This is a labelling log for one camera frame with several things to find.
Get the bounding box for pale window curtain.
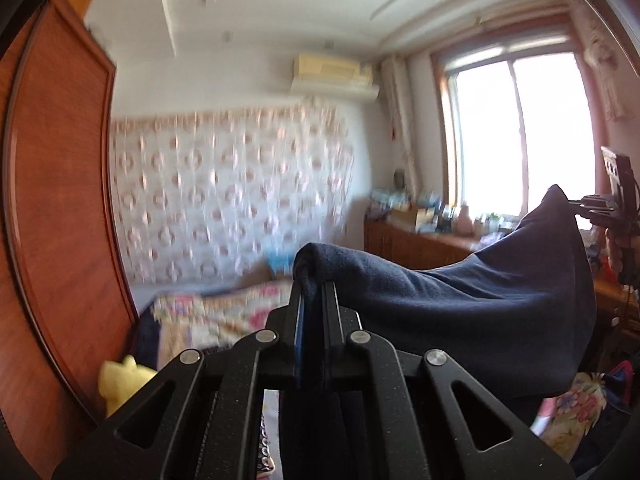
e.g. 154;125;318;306
379;54;422;197

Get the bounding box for beige air conditioner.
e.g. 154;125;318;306
291;53;375;86

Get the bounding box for black circle-patterned garment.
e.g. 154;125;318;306
255;420;274;472

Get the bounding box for wooden slatted wardrobe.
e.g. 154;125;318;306
0;0;142;480

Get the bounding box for cardboard box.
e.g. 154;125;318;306
389;206;437;234

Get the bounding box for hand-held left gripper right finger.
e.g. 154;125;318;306
322;280;577;480

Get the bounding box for floral blanket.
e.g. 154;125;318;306
149;279;618;461

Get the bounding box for blue plastic bag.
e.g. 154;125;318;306
266;249;297;277

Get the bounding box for yellow plush toy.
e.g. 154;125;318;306
97;354;159;419

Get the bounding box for dark blue blanket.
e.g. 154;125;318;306
134;309;167;367

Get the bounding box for window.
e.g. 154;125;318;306
430;14;609;222

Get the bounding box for circle-patterned sheer wall curtain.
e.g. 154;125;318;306
109;99;357;287

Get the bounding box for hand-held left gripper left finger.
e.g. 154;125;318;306
52;290;307;480

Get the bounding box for low wooden cabinet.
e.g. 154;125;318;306
363;216;640;343

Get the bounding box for person's right hand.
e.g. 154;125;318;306
603;226;627;272

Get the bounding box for navy printed t-shirt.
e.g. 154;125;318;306
277;185;599;480

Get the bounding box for pale patterned side curtain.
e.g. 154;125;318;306
582;12;632;122

